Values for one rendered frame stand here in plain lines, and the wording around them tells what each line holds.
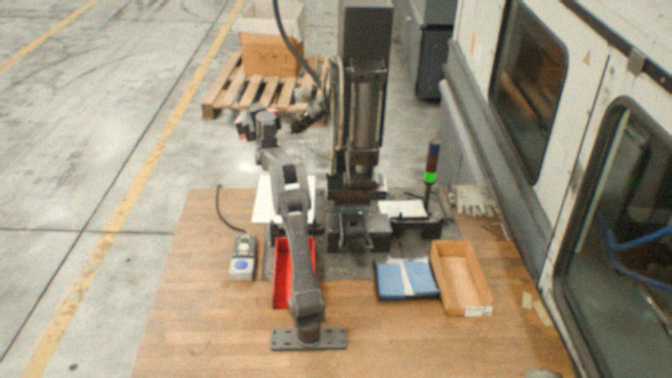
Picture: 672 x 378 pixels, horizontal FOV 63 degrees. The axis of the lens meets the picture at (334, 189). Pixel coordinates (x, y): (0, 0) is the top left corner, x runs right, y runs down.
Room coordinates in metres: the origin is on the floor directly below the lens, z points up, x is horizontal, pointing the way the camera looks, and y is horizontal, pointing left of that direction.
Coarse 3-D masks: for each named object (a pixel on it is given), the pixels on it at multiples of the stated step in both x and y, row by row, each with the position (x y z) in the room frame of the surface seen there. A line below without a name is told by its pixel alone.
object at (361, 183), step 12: (348, 168) 1.41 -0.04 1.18; (360, 168) 1.38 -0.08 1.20; (372, 168) 1.41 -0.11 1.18; (336, 180) 1.40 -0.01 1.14; (348, 180) 1.35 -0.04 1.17; (360, 180) 1.34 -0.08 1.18; (372, 180) 1.34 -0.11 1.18; (384, 180) 1.41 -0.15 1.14; (336, 192) 1.35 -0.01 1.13; (348, 192) 1.35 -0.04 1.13; (360, 192) 1.35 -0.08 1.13; (372, 192) 1.35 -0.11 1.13; (384, 192) 1.36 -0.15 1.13
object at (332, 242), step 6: (330, 240) 1.35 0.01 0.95; (336, 240) 1.35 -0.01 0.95; (378, 240) 1.35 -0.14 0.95; (384, 240) 1.36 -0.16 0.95; (330, 246) 1.35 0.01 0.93; (336, 246) 1.35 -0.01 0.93; (378, 246) 1.35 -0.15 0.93; (384, 246) 1.36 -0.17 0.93; (330, 252) 1.35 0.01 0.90; (336, 252) 1.35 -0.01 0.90; (342, 252) 1.35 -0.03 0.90; (372, 252) 1.35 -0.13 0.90; (378, 252) 1.35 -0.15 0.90; (384, 252) 1.36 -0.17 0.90
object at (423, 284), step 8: (408, 264) 1.28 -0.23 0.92; (416, 264) 1.28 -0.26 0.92; (424, 264) 1.28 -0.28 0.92; (408, 272) 1.24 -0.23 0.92; (424, 272) 1.24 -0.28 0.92; (416, 280) 1.21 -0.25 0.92; (424, 280) 1.21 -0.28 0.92; (432, 280) 1.21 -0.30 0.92; (416, 288) 1.17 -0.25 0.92; (424, 288) 1.17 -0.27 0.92; (432, 288) 1.18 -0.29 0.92
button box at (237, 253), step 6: (216, 192) 1.66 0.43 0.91; (216, 198) 1.62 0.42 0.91; (216, 204) 1.58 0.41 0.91; (228, 222) 1.48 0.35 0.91; (234, 228) 1.45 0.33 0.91; (240, 228) 1.45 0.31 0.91; (246, 234) 1.39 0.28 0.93; (234, 240) 1.36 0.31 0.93; (252, 240) 1.36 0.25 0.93; (234, 246) 1.33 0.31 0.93; (252, 246) 1.33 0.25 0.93; (234, 252) 1.30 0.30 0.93; (240, 252) 1.30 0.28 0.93; (246, 252) 1.30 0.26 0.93; (252, 252) 1.30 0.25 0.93; (234, 258) 1.28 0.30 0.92; (240, 258) 1.28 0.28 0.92; (246, 258) 1.29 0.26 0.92; (252, 258) 1.29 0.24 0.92
